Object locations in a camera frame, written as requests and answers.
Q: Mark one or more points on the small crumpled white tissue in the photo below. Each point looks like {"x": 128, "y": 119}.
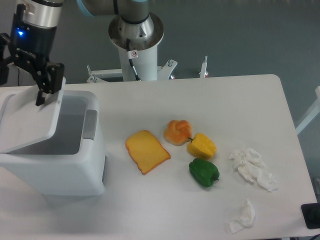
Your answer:
{"x": 245, "y": 219}

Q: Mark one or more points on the white frame bar right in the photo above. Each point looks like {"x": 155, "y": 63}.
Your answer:
{"x": 309, "y": 114}

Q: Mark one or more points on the green toy bell pepper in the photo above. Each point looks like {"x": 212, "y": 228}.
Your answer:
{"x": 204, "y": 172}

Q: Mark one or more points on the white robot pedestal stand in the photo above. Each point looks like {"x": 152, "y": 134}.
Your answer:
{"x": 136, "y": 65}

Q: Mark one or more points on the orange toy bread roll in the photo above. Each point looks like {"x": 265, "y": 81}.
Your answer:
{"x": 178, "y": 132}

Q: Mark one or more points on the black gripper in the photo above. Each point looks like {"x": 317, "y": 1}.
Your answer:
{"x": 33, "y": 31}

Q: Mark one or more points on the yellow toy bell pepper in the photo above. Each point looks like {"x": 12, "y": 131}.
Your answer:
{"x": 201, "y": 146}

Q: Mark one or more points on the white trash can lid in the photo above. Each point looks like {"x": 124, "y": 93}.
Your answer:
{"x": 22, "y": 122}

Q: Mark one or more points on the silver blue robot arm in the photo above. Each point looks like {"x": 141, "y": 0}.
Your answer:
{"x": 134, "y": 30}

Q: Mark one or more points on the white trash can body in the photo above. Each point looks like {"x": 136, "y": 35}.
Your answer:
{"x": 72, "y": 161}

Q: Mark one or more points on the toy bread slice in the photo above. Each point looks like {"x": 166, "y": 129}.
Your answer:
{"x": 146, "y": 151}

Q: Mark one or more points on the black device at edge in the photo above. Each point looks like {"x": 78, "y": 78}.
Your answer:
{"x": 311, "y": 215}

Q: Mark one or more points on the large crumpled white tissue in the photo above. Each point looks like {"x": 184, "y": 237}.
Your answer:
{"x": 249, "y": 164}

